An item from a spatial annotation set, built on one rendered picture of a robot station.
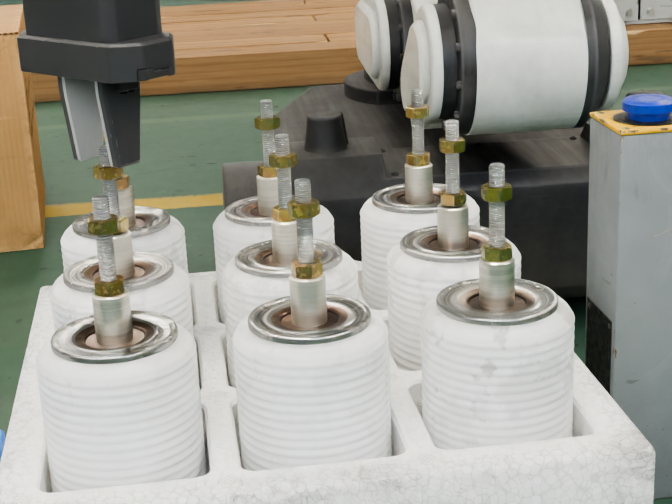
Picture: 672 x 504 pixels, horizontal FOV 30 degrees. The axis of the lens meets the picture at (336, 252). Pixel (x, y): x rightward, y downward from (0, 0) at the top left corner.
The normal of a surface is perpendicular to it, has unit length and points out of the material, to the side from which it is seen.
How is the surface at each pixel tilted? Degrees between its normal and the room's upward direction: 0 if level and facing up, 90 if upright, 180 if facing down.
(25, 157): 90
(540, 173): 46
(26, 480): 0
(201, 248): 0
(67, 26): 90
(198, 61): 90
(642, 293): 90
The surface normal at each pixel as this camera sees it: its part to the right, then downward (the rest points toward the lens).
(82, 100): 0.77, 0.18
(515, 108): 0.11, 0.75
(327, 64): 0.11, 0.32
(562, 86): 0.11, 0.54
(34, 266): -0.04, -0.95
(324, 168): 0.04, -0.44
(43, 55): -0.63, 0.28
